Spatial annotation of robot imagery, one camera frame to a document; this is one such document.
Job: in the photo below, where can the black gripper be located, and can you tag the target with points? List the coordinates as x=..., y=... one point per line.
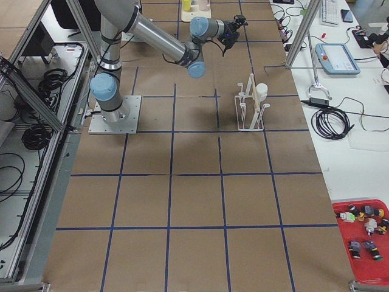
x=230, y=31

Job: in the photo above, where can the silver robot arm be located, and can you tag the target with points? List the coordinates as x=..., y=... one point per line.
x=118, y=17

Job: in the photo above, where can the pink plastic cup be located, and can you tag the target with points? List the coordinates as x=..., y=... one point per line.
x=203, y=4

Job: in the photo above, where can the teach pendant tablet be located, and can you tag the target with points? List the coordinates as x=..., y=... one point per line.
x=336, y=59

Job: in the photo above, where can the white wire cup rack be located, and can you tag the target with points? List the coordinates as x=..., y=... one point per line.
x=249, y=111

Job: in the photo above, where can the red parts tray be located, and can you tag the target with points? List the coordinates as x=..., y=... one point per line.
x=364, y=228

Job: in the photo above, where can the yellow plastic cup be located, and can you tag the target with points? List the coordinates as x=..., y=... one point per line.
x=186, y=5

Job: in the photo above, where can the white plastic cup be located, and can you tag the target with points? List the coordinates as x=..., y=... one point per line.
x=261, y=90

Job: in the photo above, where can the beige plastic tray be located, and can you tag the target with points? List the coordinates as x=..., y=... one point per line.
x=188, y=16

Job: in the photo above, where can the black smartphone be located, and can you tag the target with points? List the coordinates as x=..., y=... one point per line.
x=346, y=15

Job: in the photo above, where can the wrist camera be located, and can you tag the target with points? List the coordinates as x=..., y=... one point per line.
x=240, y=20

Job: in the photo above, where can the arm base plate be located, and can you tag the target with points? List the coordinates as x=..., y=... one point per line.
x=122, y=121

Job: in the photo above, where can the white keyboard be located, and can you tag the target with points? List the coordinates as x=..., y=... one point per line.
x=329, y=13

